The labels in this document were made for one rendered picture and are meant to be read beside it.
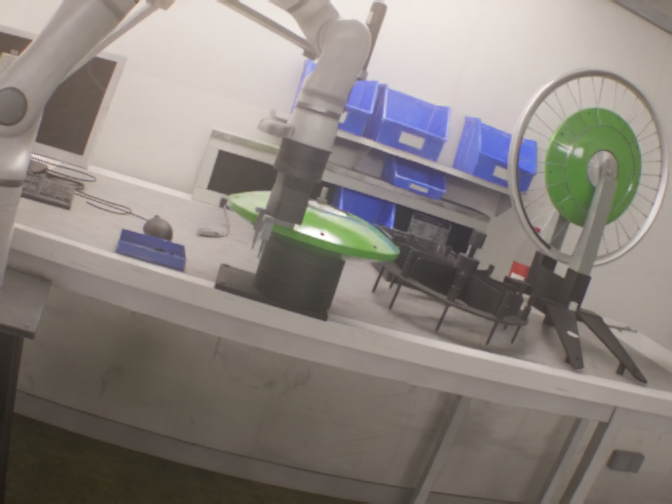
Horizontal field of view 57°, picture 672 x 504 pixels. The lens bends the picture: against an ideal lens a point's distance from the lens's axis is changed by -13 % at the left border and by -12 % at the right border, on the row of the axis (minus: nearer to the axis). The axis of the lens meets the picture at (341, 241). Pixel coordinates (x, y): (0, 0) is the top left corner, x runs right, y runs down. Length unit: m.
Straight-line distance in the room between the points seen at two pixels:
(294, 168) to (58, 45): 0.40
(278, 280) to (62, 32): 0.56
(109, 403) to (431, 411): 1.11
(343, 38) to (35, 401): 1.76
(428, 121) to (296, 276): 1.10
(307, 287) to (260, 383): 1.14
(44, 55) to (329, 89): 0.42
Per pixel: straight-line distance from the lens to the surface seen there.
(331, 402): 2.35
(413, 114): 2.16
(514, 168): 1.66
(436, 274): 1.48
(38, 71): 0.97
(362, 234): 1.15
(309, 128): 1.01
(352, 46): 1.01
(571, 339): 1.58
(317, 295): 1.20
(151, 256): 1.22
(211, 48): 2.10
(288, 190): 1.02
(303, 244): 1.10
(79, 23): 0.97
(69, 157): 1.68
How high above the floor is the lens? 1.23
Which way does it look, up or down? 9 degrees down
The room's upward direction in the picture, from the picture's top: 18 degrees clockwise
